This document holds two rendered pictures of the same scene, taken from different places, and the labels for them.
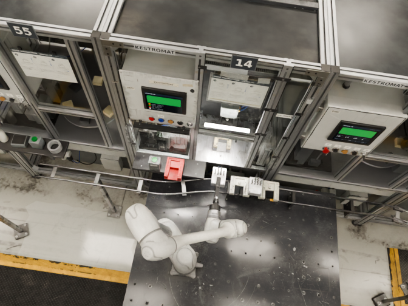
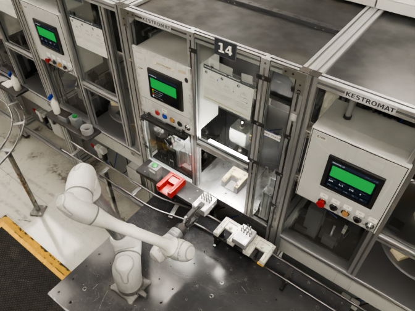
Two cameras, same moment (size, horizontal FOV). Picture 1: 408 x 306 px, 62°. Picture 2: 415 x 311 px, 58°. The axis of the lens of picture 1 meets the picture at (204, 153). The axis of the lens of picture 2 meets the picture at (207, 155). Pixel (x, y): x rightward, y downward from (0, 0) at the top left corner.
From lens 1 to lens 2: 1.05 m
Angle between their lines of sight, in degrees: 27
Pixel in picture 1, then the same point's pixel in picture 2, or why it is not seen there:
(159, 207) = (144, 222)
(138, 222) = (74, 174)
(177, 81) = (173, 65)
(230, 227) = (173, 242)
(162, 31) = (173, 15)
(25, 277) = (13, 249)
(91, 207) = not seen: hidden behind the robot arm
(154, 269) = (99, 275)
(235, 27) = (241, 26)
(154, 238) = (76, 192)
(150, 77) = (153, 57)
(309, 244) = not seen: outside the picture
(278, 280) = not seen: outside the picture
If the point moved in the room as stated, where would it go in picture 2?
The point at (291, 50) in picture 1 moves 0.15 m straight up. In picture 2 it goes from (281, 52) to (286, 20)
